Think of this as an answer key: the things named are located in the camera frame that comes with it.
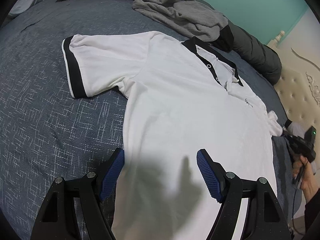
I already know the white polo shirt black trim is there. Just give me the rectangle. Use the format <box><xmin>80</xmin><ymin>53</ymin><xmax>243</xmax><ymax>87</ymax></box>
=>
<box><xmin>62</xmin><ymin>31</ymin><xmax>279</xmax><ymax>239</ymax></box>

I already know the black sleeve right forearm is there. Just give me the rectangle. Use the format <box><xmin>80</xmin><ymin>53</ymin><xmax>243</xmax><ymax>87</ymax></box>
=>
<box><xmin>303</xmin><ymin>190</ymin><xmax>320</xmax><ymax>240</ymax></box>

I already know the black garment under sweater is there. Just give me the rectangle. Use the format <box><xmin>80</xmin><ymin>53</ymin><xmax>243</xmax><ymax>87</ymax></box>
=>
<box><xmin>211</xmin><ymin>25</ymin><xmax>234</xmax><ymax>52</ymax></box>

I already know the person's right hand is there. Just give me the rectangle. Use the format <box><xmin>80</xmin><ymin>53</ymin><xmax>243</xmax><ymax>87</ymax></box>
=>
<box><xmin>292</xmin><ymin>155</ymin><xmax>319</xmax><ymax>203</ymax></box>

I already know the blue patterned bed sheet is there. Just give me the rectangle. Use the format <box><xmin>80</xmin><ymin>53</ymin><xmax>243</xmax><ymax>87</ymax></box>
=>
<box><xmin>0</xmin><ymin>0</ymin><xmax>304</xmax><ymax>240</ymax></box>

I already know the cream tufted headboard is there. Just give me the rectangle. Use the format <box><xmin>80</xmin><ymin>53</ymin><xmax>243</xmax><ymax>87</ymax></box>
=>
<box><xmin>267</xmin><ymin>19</ymin><xmax>319</xmax><ymax>134</ymax></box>

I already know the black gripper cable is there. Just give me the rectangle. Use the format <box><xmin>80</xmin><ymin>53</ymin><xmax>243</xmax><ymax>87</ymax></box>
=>
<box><xmin>291</xmin><ymin>187</ymin><xmax>304</xmax><ymax>235</ymax></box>

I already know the dark grey rolled duvet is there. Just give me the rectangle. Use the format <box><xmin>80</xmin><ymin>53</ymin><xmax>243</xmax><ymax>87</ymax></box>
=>
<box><xmin>56</xmin><ymin>0</ymin><xmax>283</xmax><ymax>86</ymax></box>

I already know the grey knit sweater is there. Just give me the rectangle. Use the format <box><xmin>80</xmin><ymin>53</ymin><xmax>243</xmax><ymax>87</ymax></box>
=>
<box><xmin>132</xmin><ymin>0</ymin><xmax>231</xmax><ymax>42</ymax></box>

